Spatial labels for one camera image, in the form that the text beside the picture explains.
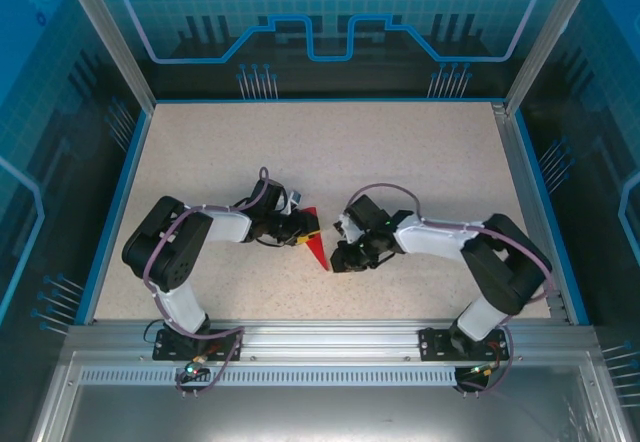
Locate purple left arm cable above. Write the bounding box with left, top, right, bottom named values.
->
left=143, top=165, right=271, bottom=399

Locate cable connector with green light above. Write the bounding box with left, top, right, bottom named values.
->
left=180, top=355, right=210, bottom=382
left=467, top=361, right=501, bottom=381

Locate aluminium mounting rail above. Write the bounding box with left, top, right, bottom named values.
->
left=64, top=319, right=599, bottom=363

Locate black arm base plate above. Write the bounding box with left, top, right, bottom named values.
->
left=418, top=326, right=512, bottom=362
left=152, top=328, right=245, bottom=362

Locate aluminium frame post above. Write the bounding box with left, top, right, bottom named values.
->
left=504, top=0, right=604, bottom=116
left=55, top=0, right=157, bottom=113

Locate aluminium side rail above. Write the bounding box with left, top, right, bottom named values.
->
left=492, top=103, right=571, bottom=324

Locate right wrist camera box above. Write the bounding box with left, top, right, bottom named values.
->
left=333, top=214, right=362, bottom=244

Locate red cloth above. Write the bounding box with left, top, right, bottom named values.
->
left=303, top=205, right=329, bottom=272

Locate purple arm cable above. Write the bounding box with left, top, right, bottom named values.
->
left=344, top=182, right=555, bottom=399
left=143, top=165, right=271, bottom=399

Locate metal shelf panel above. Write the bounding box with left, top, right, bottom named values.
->
left=27, top=351, right=629, bottom=442

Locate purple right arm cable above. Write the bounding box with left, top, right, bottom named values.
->
left=344, top=182, right=555, bottom=399

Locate slotted aluminium cable duct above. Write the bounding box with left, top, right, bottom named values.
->
left=79, top=367, right=464, bottom=388

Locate thin black wire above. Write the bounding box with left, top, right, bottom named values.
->
left=144, top=317, right=169, bottom=346

